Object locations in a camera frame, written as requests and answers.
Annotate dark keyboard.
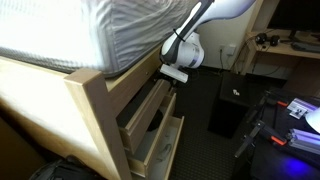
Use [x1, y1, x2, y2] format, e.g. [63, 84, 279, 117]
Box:
[290, 41, 320, 54]

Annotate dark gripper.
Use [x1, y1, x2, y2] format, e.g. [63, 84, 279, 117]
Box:
[165, 77, 179, 96]

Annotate white wall outlet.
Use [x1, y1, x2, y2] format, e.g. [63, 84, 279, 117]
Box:
[226, 44, 237, 56]

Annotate black backpack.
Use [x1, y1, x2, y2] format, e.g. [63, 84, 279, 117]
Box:
[28, 155, 101, 180]

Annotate small grey object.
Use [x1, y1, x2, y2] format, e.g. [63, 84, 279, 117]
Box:
[155, 143, 173, 162]

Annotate black round object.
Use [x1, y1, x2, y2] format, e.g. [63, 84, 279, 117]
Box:
[146, 108, 165, 133]

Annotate deep wooden bed drawer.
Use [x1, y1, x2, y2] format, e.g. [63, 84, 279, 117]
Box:
[131, 114, 185, 180]

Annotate white grey mattress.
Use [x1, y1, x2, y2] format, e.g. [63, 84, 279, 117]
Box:
[0, 0, 201, 78]

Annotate shallow wooden bed drawer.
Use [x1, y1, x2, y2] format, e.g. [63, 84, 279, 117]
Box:
[116, 78, 173, 155]

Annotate light wooden bed frame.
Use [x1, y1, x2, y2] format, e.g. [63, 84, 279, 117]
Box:
[0, 39, 168, 180]

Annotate long aluminium extrusion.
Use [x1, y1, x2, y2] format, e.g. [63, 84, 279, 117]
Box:
[288, 128, 320, 156]

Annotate black box with white logo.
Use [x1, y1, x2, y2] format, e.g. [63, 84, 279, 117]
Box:
[207, 71, 268, 139]

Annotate black monitor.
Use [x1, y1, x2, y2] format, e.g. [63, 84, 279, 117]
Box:
[266, 0, 320, 41]

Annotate black desk cable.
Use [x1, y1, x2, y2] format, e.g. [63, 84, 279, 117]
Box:
[229, 33, 284, 77]

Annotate short silver aluminium bracket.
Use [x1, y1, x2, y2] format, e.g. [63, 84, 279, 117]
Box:
[286, 97, 319, 120]

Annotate black headphones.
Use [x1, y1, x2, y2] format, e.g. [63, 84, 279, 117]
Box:
[254, 32, 281, 47]

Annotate white rounded object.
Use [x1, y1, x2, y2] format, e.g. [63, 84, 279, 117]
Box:
[304, 107, 320, 134]

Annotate black clamp with orange grip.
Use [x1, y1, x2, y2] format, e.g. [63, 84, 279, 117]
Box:
[233, 119, 289, 159]
[246, 94, 290, 124]

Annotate wooden drawer with black item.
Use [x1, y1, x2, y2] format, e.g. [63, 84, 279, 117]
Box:
[126, 92, 178, 178]

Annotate black wall plug cable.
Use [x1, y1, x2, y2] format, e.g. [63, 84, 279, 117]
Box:
[218, 46, 226, 72]

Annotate light wooden desk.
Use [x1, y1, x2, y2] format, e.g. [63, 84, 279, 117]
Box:
[239, 0, 320, 98]

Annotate black robot cart frame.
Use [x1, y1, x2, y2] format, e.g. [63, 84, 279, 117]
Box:
[231, 88, 320, 180]

